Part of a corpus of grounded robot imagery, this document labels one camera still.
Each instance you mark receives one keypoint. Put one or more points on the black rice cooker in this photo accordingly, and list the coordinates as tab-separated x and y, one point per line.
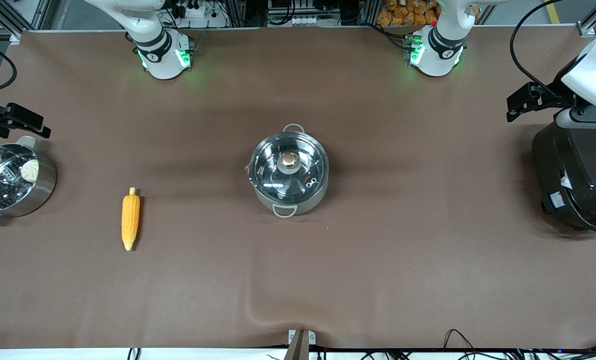
578	175

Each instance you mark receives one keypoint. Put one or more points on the metal table edge bracket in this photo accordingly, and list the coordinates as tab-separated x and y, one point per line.
301	342

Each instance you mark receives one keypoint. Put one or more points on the steel steamer pot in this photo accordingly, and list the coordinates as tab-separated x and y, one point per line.
40	192

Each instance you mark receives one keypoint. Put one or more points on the glass pot lid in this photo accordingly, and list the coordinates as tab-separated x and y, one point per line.
288	167

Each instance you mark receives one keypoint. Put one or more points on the white socket strip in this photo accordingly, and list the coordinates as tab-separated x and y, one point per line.
307	21

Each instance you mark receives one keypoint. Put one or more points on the yellow corn cob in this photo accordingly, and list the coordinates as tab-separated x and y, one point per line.
130	220

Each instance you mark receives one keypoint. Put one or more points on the brown table mat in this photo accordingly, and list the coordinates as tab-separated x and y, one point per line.
378	280

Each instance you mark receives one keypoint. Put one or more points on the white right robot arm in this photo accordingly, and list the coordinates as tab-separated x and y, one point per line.
153	40

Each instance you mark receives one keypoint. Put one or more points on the white steamed bun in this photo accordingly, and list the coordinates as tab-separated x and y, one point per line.
30	170

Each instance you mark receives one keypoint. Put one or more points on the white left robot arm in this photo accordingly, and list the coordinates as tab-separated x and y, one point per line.
440	50

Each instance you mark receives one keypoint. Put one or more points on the white power strip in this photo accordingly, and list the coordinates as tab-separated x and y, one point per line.
193	10

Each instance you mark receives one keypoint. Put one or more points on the bag of orange snacks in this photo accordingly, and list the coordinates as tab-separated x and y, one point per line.
408	12

